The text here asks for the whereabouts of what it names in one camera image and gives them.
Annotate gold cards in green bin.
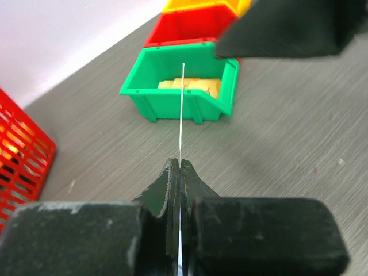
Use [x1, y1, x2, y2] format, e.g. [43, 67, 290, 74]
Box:
[158, 78, 221, 99]

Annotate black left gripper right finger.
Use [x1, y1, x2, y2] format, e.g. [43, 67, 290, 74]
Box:
[180, 160, 350, 275]

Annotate yellow plastic bin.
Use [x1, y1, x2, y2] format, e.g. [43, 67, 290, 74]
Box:
[162, 0, 253, 17]

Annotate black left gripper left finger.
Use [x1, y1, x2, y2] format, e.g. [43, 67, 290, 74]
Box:
[1, 159, 180, 275]

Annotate green plastic bin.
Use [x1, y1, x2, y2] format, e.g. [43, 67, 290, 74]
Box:
[120, 43, 240, 124]

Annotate red plastic shopping basket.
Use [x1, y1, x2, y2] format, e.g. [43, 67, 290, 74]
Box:
[1, 90, 56, 230]

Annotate thin card seen edge-on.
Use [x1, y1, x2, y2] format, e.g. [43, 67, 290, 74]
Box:
[178, 63, 185, 162]

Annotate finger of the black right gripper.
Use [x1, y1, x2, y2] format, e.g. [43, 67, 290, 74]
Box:
[215, 1, 367, 59]

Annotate red plastic bin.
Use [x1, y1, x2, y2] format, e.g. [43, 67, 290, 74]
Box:
[143, 5, 239, 48]

